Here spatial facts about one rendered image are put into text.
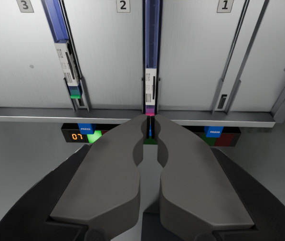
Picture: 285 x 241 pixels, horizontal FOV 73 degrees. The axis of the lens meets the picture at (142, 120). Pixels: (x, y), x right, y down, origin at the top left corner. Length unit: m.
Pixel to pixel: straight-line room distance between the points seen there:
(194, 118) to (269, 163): 0.94
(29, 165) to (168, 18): 1.11
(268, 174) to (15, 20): 1.19
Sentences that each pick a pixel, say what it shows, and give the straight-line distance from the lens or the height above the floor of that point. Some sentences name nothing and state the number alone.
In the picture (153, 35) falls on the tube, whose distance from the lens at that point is 0.24.
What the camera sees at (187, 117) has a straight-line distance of 0.31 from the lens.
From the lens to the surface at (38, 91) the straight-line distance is 0.34.
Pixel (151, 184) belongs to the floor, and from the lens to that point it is 1.08.
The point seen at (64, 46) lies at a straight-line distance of 0.27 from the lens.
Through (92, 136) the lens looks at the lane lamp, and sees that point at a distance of 0.39.
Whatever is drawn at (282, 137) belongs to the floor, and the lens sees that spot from 1.25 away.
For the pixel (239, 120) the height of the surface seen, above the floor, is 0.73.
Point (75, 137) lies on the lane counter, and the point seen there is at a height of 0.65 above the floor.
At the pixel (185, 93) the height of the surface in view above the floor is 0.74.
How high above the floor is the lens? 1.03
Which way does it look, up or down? 88 degrees down
